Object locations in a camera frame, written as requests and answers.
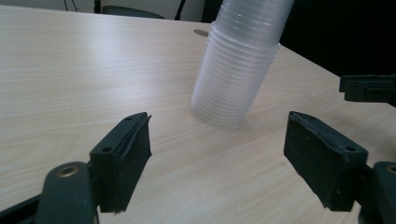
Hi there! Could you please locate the stack of clear plastic cups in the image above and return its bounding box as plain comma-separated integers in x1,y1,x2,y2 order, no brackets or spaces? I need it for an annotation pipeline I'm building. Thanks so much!
190,0,295,129

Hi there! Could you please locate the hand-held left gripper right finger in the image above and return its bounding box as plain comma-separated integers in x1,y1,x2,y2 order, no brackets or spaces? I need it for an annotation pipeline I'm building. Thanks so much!
283,110,370,213

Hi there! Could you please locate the black folding chair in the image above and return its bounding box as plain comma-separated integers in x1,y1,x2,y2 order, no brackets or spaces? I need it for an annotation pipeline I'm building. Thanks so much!
92,0,188,21

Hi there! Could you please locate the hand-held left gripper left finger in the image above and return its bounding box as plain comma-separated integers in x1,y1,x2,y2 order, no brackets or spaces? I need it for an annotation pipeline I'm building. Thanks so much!
89,111,153,216

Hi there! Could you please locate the black wall socket cable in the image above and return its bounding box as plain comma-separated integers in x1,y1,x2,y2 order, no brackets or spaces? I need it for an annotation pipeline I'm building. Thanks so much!
63,0,79,13

